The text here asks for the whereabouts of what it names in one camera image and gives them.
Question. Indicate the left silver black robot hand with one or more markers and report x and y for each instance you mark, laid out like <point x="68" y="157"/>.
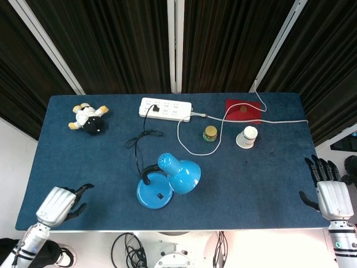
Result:
<point x="55" y="205"/>

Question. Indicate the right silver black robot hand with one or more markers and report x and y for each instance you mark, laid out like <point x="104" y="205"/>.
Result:
<point x="333" y="199"/>

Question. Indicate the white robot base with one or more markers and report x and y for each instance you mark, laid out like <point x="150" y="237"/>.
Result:
<point x="173" y="251"/>

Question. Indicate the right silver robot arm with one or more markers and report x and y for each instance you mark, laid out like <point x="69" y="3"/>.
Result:
<point x="343" y="243"/>

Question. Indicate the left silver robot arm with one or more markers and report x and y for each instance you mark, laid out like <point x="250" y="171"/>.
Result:
<point x="30" y="243"/>

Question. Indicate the blue gooseneck desk lamp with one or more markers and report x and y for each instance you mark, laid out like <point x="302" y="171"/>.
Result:
<point x="184" y="173"/>

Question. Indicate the black rounded equipment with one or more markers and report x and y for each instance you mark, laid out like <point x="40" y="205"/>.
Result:
<point x="351" y="170"/>

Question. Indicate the black cloth bag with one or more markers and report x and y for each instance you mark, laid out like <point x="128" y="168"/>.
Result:
<point x="47" y="255"/>

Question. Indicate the blue table mat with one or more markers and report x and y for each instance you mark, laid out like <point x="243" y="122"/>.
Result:
<point x="251" y="190"/>

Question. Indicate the black white plush toy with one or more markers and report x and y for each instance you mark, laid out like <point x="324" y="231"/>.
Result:
<point x="93" y="125"/>

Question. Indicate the white paper cup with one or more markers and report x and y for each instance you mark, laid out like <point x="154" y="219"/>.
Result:
<point x="246" y="138"/>

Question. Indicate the red envelope with gold seal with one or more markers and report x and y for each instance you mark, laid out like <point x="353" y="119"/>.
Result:
<point x="251" y="114"/>

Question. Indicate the small jar with gold lid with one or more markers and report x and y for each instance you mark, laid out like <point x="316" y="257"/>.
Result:
<point x="210" y="133"/>

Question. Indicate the white power strip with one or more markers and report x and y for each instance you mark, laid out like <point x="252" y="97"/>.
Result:
<point x="167" y="107"/>

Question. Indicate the white partition frame post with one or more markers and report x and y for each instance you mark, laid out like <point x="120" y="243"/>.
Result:
<point x="175" y="44"/>
<point x="47" y="46"/>
<point x="280" y="44"/>

